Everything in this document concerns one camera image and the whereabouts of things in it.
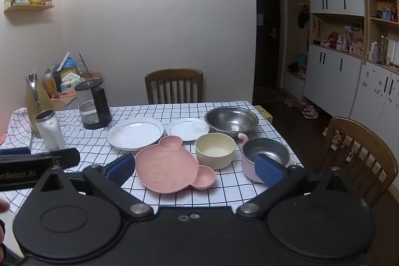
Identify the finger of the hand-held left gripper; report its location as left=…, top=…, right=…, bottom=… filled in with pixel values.
left=47, top=148, right=81, bottom=169
left=0, top=147, right=31, bottom=156

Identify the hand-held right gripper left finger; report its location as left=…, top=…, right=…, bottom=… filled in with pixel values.
left=34, top=154, right=154, bottom=220

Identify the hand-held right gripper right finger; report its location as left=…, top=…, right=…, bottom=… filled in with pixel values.
left=236, top=154, right=359, bottom=220

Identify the pink bowl with handle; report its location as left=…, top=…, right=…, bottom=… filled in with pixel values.
left=238, top=133, right=295, bottom=184

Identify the large white plate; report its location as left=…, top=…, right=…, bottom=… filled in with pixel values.
left=106, top=117, right=165, bottom=151

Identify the pink bear-shaped plate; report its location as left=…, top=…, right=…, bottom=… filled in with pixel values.
left=135, top=135, right=216, bottom=193

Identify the cream bowl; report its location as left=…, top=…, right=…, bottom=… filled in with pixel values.
left=195, top=133, right=236, bottom=170

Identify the stainless steel bowl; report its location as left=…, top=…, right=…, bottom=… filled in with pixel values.
left=204, top=106, right=259, bottom=134

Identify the small white plate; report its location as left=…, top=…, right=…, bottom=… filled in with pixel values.
left=165, top=118, right=210, bottom=142

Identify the black white checked tablecloth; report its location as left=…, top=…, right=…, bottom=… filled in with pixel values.
left=0, top=101, right=305, bottom=217

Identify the white thermos jug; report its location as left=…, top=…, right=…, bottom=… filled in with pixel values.
left=35, top=110, right=67, bottom=151

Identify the beige thermos jug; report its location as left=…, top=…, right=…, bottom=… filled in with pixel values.
left=25, top=72, right=54, bottom=139

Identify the yellow box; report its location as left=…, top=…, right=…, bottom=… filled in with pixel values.
left=252, top=104, right=273, bottom=123

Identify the small wooden side table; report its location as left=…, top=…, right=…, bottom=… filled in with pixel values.
left=49, top=72, right=103, bottom=110

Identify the glass electric kettle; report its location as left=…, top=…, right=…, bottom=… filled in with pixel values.
left=74, top=79, right=113, bottom=130

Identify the pair of white sneakers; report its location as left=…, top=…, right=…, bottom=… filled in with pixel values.
left=302, top=105, right=319, bottom=119

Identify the pair of pink slippers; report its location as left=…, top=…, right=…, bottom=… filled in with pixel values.
left=283, top=95, right=307, bottom=107

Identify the tissue box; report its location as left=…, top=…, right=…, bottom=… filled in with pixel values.
left=59, top=73, right=85, bottom=94

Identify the orange snack packet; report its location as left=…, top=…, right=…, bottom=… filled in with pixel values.
left=44, top=73, right=60, bottom=99

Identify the wooden dining chair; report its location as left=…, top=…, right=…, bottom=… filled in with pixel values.
left=318, top=116, right=399, bottom=210
left=145, top=68, right=204, bottom=105

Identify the group of boxes and toys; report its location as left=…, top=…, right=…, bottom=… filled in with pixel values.
left=313, top=22, right=365, bottom=55

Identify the black hanging bag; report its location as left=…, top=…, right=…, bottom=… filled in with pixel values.
left=298, top=4, right=311, bottom=30

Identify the dark door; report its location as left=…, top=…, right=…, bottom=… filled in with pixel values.
left=256, top=0, right=281, bottom=89

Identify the wooden wall shelf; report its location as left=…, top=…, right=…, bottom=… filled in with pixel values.
left=4, top=0, right=55, bottom=13

